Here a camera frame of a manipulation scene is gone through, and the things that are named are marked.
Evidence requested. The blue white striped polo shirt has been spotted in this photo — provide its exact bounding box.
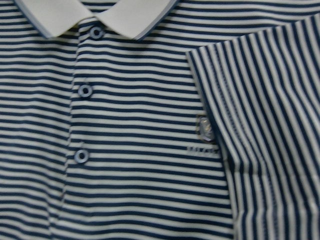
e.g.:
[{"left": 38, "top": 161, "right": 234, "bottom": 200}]
[{"left": 0, "top": 0, "right": 320, "bottom": 240}]

